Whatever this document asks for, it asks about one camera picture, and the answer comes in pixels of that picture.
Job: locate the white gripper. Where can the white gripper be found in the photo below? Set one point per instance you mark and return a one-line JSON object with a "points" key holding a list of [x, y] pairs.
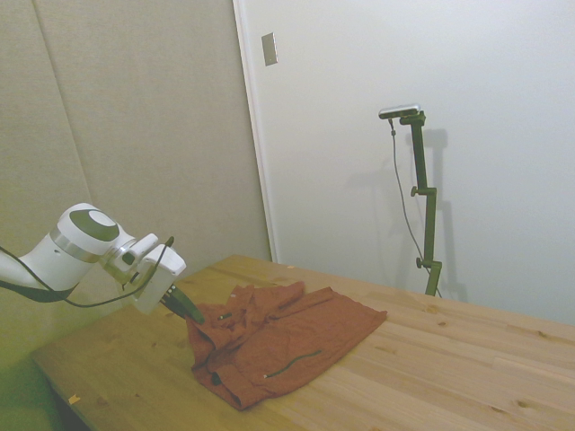
{"points": [[161, 274]]}

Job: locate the rust red shorts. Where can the rust red shorts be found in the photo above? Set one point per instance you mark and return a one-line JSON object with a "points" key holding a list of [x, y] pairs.
{"points": [[292, 341]]}

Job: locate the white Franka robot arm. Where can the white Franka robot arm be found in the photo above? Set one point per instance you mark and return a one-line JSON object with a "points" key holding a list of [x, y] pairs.
{"points": [[58, 260]]}

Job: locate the small yellow tape scrap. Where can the small yellow tape scrap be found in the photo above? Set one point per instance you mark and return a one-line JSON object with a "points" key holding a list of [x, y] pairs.
{"points": [[74, 398]]}

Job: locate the white door frame trim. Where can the white door frame trim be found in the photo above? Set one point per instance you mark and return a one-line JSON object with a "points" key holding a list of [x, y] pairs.
{"points": [[253, 112]]}

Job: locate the grey wall plate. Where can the grey wall plate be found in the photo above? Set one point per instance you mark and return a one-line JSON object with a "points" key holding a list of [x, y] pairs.
{"points": [[269, 49]]}

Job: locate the dark jointed camera stand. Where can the dark jointed camera stand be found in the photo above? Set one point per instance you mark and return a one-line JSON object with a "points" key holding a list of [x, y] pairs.
{"points": [[422, 170]]}

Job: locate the grey exterior camera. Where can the grey exterior camera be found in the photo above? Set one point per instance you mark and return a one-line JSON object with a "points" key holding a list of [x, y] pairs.
{"points": [[400, 110]]}

